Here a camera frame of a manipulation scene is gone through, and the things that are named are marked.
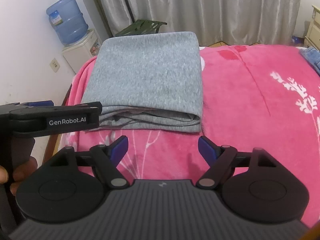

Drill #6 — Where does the pink floral blanket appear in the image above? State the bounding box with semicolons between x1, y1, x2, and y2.
60;45;319;226

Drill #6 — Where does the grey sweatshirt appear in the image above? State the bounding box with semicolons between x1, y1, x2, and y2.
82;31;203;133

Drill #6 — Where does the person's left hand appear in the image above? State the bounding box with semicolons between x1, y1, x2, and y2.
0;157;37;196

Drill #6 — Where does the blue denim garment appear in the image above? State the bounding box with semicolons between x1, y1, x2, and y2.
299;47;320;75

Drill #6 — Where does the white water dispenser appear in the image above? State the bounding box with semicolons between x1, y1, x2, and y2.
62;29;101;74

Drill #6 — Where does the blue water jug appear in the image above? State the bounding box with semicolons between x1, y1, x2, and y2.
46;0;88;45

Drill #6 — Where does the grey curtain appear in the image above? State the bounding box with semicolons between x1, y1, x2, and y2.
100;0;300;46

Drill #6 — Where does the cream cabinet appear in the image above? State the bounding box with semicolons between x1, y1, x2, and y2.
304;5;320;50

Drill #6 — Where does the white wall socket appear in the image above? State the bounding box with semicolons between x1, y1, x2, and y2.
49;58;60;73

